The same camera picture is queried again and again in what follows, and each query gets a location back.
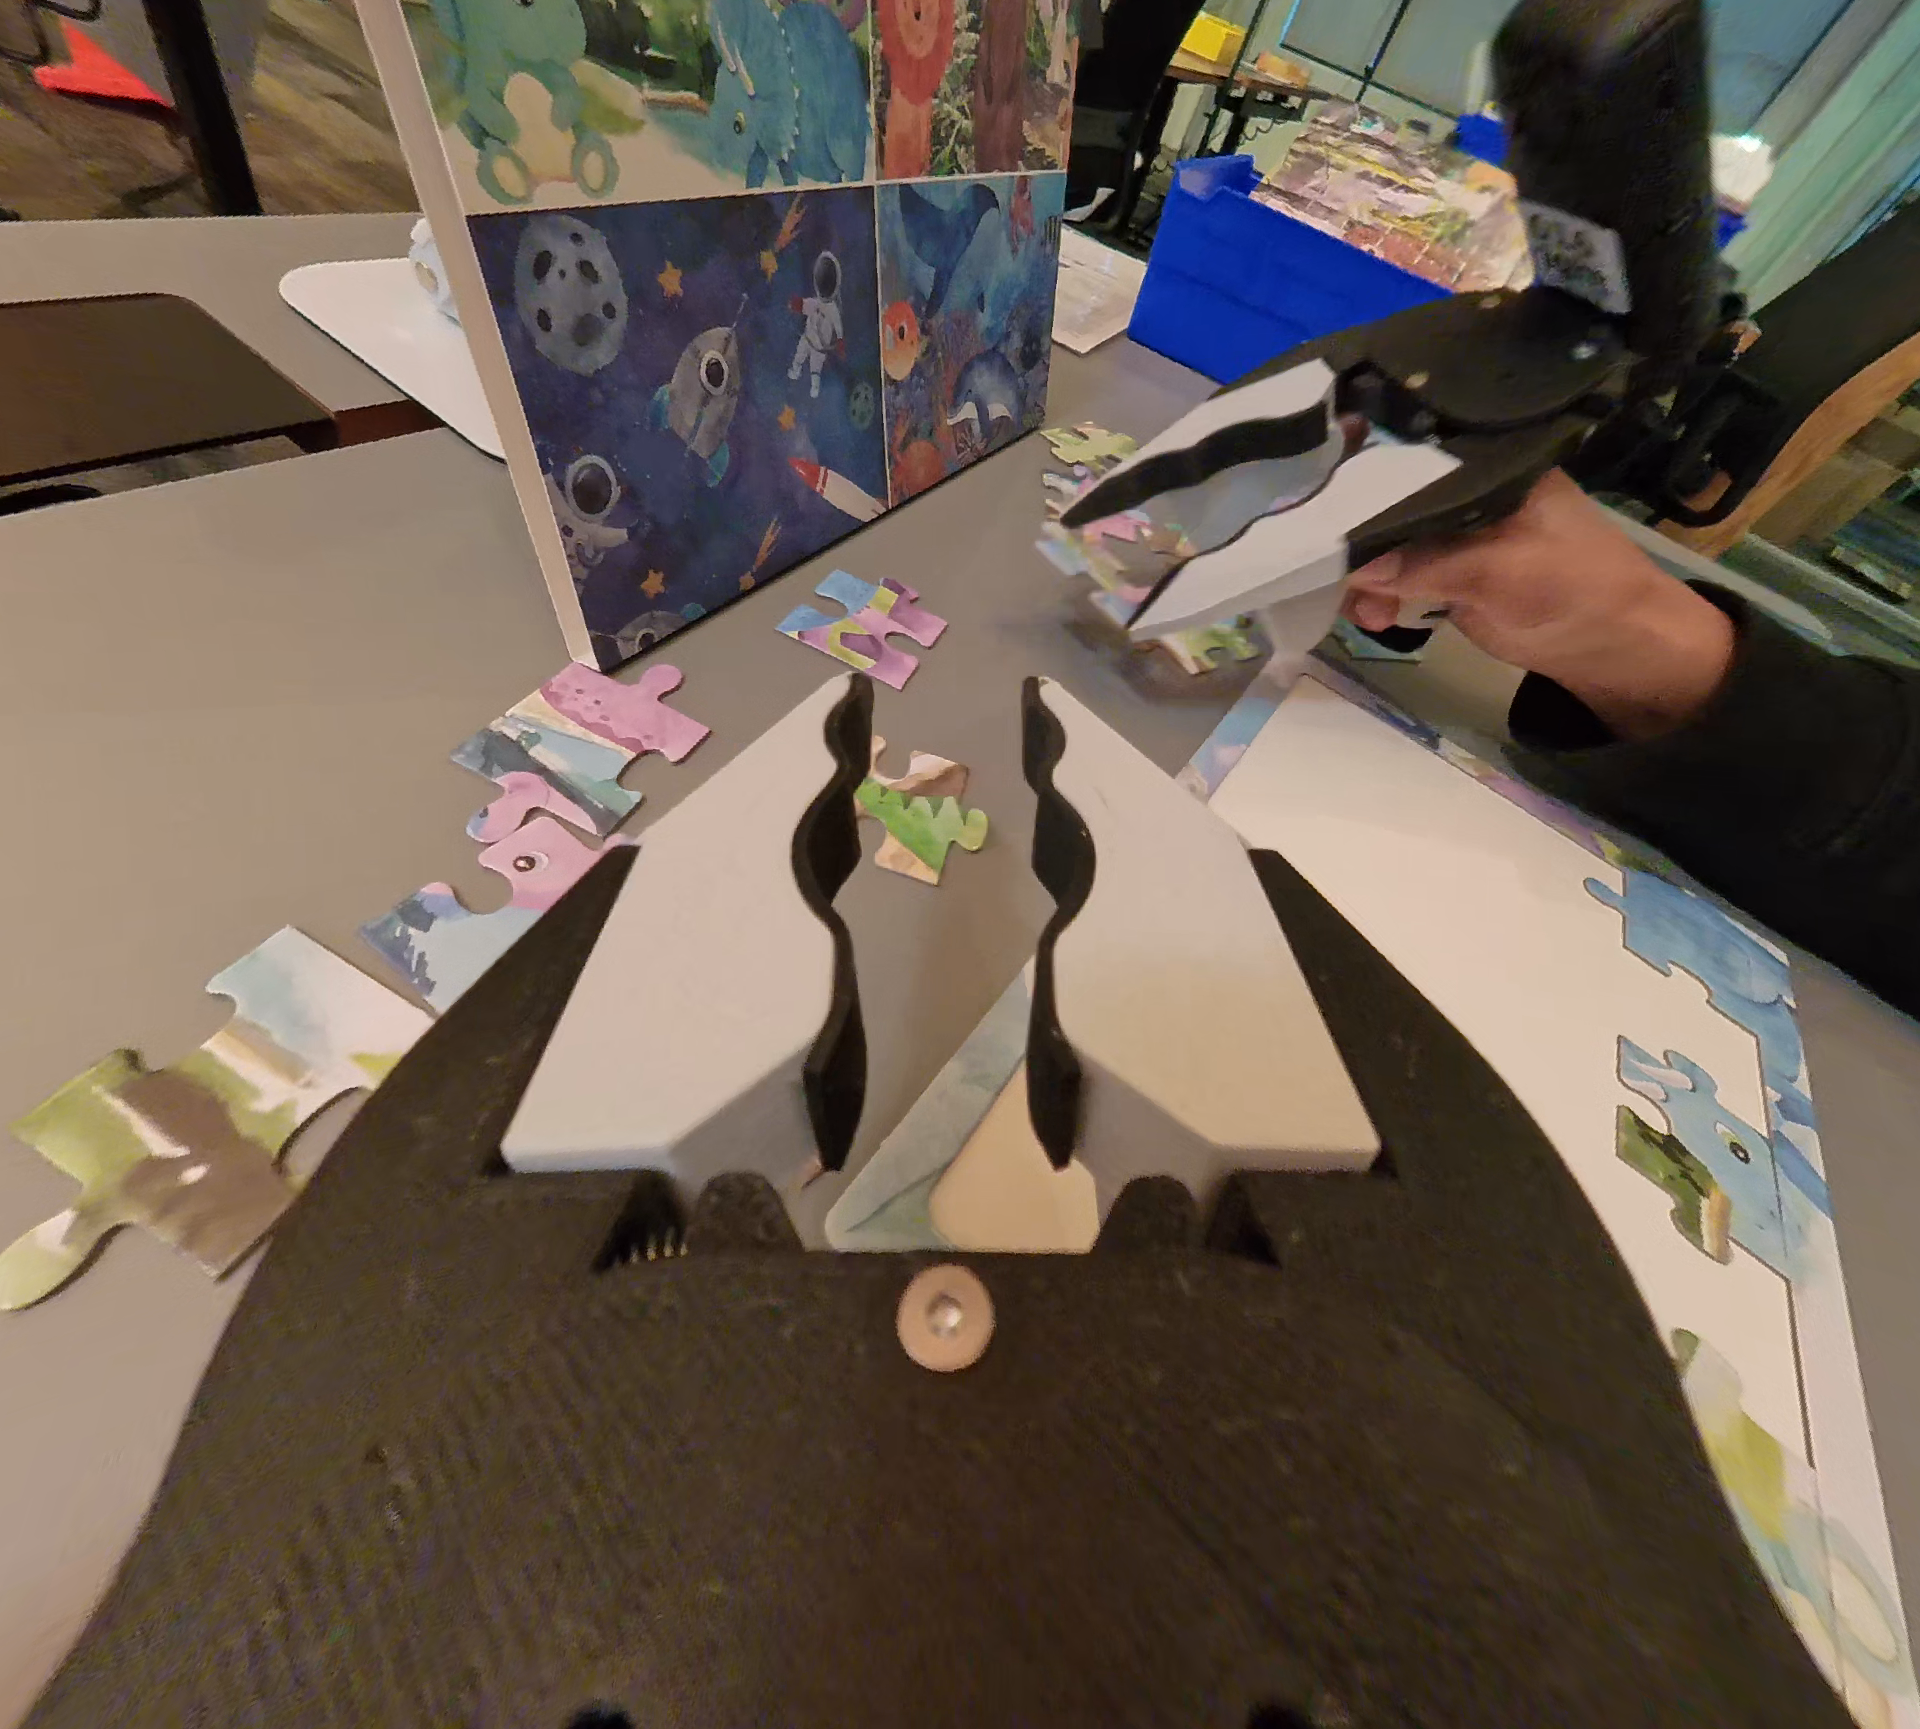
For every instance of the laminated instruction sheet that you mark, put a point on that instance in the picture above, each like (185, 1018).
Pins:
(1095, 288)

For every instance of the blue plastic bin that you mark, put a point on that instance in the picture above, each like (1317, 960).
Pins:
(1260, 275)

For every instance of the joined green dinosaur puzzle pieces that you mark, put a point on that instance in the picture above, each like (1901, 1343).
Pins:
(1785, 1503)

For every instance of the jigsaw puzzle pieces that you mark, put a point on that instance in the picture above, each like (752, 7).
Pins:
(151, 1129)

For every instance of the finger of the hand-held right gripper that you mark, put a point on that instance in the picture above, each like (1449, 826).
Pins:
(1214, 434)
(1305, 546)

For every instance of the black office chair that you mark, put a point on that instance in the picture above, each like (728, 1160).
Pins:
(1155, 35)

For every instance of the person's right forearm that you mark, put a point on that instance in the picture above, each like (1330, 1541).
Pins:
(1800, 785)

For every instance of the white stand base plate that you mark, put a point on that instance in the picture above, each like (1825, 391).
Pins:
(391, 334)

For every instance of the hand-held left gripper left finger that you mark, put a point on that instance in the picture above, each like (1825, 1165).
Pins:
(661, 1009)

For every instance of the pink spotted back puzzle piece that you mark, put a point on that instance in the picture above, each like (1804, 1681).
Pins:
(614, 702)

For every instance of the wooden office desk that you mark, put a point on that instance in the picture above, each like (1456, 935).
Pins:
(1245, 87)

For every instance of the yellow box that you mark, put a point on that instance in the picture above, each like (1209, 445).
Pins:
(1213, 42)

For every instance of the blue triceratops body puzzle piece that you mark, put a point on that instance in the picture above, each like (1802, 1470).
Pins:
(1710, 949)

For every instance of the pink dinosaur head puzzle piece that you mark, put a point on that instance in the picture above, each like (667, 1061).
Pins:
(532, 860)

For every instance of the person's right hand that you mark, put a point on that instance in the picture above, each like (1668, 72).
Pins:
(1574, 605)

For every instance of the animal picture board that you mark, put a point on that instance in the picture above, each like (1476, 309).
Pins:
(675, 259)

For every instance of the blue triceratops face puzzle piece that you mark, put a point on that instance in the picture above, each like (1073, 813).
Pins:
(1724, 1160)

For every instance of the forest picture puzzle board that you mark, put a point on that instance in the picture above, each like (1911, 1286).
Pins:
(1394, 184)

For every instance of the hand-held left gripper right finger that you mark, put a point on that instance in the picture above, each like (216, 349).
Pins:
(1214, 1009)

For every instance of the white puzzle tray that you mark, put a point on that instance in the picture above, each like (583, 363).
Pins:
(1425, 829)

